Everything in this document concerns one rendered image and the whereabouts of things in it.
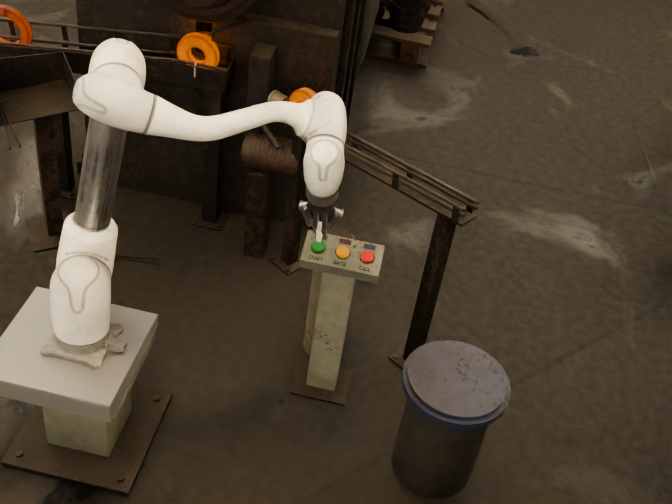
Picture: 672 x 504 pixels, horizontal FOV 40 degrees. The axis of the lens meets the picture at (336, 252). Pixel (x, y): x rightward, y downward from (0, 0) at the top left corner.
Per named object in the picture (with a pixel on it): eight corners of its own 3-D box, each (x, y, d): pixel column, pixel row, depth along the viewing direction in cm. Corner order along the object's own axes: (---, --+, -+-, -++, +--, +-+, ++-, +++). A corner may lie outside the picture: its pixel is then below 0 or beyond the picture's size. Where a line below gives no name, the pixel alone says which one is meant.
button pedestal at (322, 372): (293, 358, 323) (310, 223, 283) (359, 373, 321) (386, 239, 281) (282, 392, 311) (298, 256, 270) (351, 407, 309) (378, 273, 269)
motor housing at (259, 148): (242, 235, 369) (249, 123, 334) (295, 246, 368) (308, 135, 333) (234, 255, 359) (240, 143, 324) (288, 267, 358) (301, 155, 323)
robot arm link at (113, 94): (155, 103, 216) (157, 75, 227) (79, 78, 210) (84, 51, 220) (138, 147, 223) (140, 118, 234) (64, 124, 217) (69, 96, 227)
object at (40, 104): (9, 222, 359) (-16, 59, 312) (77, 210, 369) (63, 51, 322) (19, 255, 346) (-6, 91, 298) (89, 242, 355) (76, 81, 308)
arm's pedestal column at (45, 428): (128, 497, 274) (125, 433, 254) (1, 466, 277) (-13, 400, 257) (172, 396, 304) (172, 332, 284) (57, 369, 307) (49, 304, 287)
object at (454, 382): (388, 416, 309) (410, 327, 280) (482, 437, 307) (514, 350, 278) (374, 495, 285) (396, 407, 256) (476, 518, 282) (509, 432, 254)
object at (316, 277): (306, 331, 333) (321, 221, 299) (339, 338, 333) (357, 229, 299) (299, 355, 324) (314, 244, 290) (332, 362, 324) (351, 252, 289)
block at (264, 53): (253, 97, 343) (256, 39, 327) (273, 101, 342) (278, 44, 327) (245, 112, 335) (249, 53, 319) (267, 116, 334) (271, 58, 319)
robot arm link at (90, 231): (50, 294, 265) (58, 246, 281) (108, 301, 269) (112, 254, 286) (85, 57, 220) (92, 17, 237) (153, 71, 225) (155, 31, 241)
